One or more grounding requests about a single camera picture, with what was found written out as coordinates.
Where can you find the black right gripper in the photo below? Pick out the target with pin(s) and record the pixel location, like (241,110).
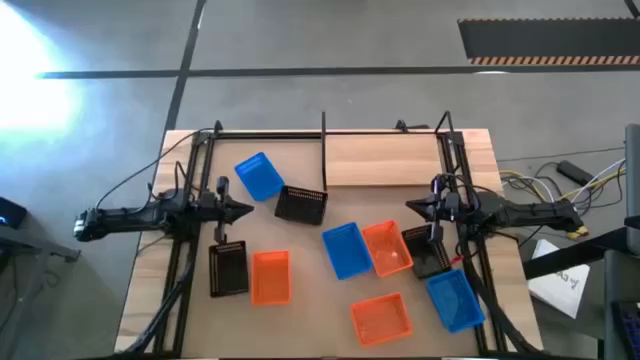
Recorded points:
(450,207)

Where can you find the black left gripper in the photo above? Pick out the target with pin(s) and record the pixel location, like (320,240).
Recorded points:
(215,207)

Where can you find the blue plastic basket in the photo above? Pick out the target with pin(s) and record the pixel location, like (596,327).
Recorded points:
(347,251)
(455,301)
(259,176)

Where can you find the black plastic basket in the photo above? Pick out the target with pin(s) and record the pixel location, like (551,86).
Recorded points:
(228,270)
(301,206)
(425,260)

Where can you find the orange plastic basket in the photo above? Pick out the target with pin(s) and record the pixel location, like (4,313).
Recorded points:
(381,320)
(270,278)
(387,249)

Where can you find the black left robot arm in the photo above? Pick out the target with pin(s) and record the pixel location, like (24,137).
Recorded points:
(130,220)

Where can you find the wooden shelf board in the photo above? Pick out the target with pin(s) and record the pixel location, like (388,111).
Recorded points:
(382,160)

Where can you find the black power brick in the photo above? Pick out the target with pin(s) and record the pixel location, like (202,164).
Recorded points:
(575,172)

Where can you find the yellow connector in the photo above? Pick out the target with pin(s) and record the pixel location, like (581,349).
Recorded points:
(579,232)

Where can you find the white paper sheet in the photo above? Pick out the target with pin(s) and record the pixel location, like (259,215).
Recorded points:
(560,287)

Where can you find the black diagonal bar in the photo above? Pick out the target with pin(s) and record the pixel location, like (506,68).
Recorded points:
(575,257)

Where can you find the grey metal stand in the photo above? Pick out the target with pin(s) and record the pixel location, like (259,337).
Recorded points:
(40,246)

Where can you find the grey desk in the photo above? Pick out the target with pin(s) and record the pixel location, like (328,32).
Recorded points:
(633,190)

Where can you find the black hazard-striped floor mat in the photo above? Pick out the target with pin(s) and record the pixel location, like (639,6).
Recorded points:
(550,37)

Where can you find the black device with blue light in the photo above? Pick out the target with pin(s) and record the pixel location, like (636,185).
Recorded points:
(11,214)

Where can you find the black keyboard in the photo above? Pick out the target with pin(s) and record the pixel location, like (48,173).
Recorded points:
(629,330)

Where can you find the black aluminium table frame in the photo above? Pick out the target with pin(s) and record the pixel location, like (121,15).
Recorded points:
(270,135)

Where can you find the black metal shelf frame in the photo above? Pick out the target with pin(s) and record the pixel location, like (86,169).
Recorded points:
(324,150)

